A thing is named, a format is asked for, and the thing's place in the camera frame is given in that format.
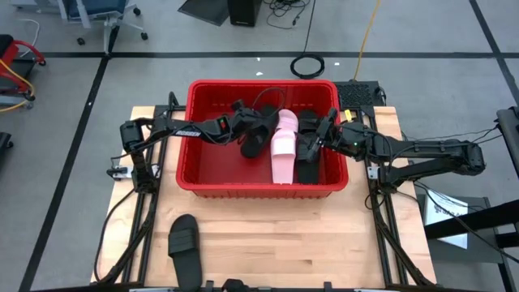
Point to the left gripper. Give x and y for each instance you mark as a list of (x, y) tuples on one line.
[(245, 123)]

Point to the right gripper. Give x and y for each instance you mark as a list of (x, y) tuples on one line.
[(340, 136)]

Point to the black slide sandal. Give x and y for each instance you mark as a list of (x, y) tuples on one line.
[(309, 172), (253, 150), (188, 263)]

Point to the pink slide sandal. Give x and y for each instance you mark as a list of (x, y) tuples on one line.
[(284, 162)]

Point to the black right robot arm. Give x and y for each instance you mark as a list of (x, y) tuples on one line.
[(425, 148)]

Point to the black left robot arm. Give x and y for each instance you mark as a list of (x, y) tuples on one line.
[(186, 131)]

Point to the red plastic bin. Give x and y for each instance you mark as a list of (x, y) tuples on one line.
[(227, 174)]

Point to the yellow label tag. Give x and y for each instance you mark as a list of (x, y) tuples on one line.
[(348, 114)]

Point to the black perforated power box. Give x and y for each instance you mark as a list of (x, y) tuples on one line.
[(357, 94)]

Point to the black computer tower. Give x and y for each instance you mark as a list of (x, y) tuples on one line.
[(243, 12)]

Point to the dark grey floor mat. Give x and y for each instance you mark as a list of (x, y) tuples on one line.
[(207, 10)]

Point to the white printed paper sheet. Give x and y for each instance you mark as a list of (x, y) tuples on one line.
[(442, 211)]

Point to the black equipment stand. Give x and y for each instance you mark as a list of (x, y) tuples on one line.
[(486, 219)]

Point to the blue seat office chair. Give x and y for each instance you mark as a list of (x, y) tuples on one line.
[(97, 8)]

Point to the dark grey equipment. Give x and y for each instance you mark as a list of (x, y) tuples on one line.
[(509, 134)]

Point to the red black hand cart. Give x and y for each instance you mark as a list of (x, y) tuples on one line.
[(10, 50)]

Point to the black table level camera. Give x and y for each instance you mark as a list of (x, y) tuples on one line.
[(235, 286)]

